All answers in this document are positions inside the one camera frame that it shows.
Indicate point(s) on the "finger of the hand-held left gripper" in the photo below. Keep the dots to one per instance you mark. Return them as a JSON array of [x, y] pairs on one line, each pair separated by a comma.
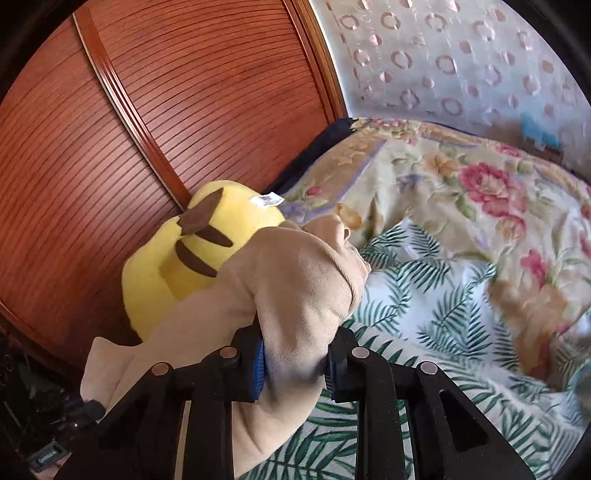
[[87, 412]]

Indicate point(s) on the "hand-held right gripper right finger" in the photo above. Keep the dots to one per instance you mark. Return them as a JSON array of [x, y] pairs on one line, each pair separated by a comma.
[[333, 376]]

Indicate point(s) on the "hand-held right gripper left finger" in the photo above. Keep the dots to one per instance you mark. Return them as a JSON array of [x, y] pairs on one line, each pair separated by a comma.
[[258, 374]]

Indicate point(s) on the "beige printed t-shirt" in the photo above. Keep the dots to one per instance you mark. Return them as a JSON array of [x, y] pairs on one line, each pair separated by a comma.
[[295, 286]]

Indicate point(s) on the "palm leaf bedsheet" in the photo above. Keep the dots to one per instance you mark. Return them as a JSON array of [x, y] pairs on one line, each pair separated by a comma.
[[438, 323]]

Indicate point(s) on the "yellow plush toy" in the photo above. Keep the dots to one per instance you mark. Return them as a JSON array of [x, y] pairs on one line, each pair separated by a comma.
[[152, 286]]

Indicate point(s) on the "floral blanket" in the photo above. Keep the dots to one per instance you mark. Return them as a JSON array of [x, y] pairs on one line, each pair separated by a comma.
[[415, 184]]

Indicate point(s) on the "circle-patterned sheer curtain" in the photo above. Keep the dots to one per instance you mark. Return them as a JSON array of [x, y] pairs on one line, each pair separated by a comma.
[[438, 92]]

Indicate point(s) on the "cardboard box under blue box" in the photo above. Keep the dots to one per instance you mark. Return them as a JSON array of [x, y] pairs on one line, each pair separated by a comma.
[[551, 154]]

